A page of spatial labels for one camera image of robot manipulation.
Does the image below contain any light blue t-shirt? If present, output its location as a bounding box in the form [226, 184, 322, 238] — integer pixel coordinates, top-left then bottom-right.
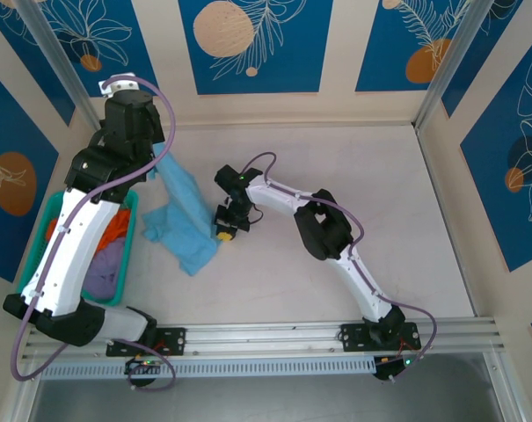
[141, 141, 221, 278]

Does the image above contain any orange t-shirt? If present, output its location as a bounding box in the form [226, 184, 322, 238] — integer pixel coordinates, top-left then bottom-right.
[47, 206, 133, 254]

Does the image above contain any purple t-shirt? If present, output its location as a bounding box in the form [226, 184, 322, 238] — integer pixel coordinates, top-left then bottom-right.
[85, 244, 126, 302]

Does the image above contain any teal plastic basket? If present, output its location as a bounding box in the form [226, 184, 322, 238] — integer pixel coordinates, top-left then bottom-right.
[17, 189, 140, 308]

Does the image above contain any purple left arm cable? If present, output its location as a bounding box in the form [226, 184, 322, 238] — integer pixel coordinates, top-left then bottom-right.
[10, 75, 178, 392]

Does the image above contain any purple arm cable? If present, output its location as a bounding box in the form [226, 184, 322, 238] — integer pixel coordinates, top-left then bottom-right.
[242, 151, 439, 383]
[10, 75, 178, 392]

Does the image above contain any blue floral wall panel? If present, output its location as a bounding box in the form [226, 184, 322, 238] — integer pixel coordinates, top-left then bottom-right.
[27, 0, 162, 98]
[0, 63, 60, 282]
[0, 0, 77, 127]
[355, 0, 473, 92]
[441, 0, 532, 118]
[461, 39, 532, 273]
[179, 0, 335, 95]

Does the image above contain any aluminium mounting rail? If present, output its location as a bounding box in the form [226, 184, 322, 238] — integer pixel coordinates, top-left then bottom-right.
[21, 316, 499, 360]

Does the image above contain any aluminium frame post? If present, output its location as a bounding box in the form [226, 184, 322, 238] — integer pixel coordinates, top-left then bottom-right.
[413, 0, 498, 133]
[14, 0, 106, 137]

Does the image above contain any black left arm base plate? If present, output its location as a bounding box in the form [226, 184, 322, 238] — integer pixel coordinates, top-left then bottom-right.
[106, 325, 187, 357]

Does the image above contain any grey slotted cable duct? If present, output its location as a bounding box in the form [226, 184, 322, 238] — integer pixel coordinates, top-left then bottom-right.
[40, 356, 376, 380]

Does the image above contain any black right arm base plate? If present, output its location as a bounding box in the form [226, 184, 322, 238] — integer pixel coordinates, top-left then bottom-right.
[340, 322, 421, 353]

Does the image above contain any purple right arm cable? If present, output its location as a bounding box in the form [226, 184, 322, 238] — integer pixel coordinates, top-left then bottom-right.
[242, 151, 439, 383]

